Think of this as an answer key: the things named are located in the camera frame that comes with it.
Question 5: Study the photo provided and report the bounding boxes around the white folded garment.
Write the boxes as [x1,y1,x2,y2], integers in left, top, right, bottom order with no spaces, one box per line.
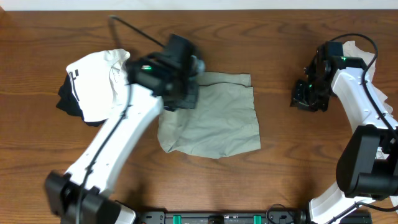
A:
[66,49,130,123]

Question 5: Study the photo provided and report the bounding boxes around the light grey crumpled garment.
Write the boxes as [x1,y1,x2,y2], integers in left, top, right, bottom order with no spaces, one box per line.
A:
[341,40,398,209]

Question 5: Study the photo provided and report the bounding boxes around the black folded garment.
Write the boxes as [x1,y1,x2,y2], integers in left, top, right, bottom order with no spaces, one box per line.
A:
[56,75,104,127]

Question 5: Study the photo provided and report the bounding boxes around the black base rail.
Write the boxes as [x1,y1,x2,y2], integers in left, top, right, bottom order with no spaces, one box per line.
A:
[131,205,312,224]

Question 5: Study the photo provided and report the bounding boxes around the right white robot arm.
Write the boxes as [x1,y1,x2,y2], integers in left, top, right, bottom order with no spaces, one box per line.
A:
[291,41,397,223]

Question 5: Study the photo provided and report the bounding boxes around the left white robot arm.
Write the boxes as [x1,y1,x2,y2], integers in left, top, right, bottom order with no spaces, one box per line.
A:
[44,34,205,223]

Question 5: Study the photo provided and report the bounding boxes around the khaki green shorts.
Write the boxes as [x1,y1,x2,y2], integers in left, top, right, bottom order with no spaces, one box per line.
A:
[157,72,261,159]

